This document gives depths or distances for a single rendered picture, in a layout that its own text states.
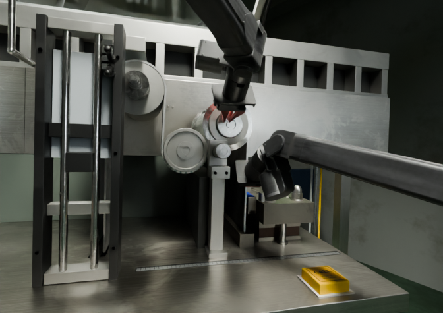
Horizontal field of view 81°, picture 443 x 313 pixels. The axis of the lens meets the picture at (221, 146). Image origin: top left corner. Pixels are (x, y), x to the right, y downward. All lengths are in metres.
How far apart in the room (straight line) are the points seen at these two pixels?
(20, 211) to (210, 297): 0.80
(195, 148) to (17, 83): 0.69
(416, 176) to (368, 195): 2.62
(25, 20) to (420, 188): 1.20
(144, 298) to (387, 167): 0.49
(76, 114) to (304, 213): 0.64
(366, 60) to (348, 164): 1.01
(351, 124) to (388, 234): 1.88
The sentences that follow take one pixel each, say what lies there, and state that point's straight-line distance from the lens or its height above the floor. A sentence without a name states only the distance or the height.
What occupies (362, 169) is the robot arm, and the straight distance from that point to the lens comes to 0.49.
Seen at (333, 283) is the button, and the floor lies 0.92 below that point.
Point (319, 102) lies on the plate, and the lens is 1.27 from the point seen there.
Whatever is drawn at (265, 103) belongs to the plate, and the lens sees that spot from 1.15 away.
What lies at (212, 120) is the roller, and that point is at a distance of 0.73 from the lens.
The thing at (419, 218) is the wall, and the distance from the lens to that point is 2.97.
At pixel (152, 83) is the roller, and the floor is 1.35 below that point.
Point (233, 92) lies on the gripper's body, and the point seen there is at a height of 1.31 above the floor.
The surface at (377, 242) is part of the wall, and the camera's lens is 3.15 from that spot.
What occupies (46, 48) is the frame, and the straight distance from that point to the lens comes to 0.65.
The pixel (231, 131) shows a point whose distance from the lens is 0.73.
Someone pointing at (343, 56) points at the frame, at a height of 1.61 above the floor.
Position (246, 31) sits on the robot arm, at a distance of 0.45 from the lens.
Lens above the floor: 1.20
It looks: 1 degrees down
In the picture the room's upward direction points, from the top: 2 degrees clockwise
